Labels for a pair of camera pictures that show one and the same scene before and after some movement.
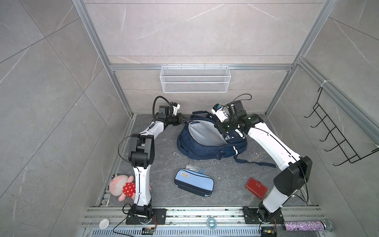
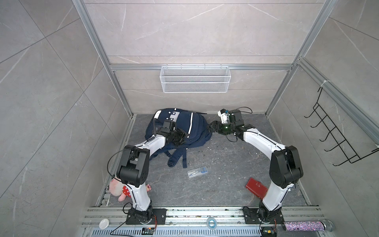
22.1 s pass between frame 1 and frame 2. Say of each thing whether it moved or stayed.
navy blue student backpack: moved
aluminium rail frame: stayed
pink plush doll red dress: stayed
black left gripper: moved
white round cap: stayed
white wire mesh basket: stayed
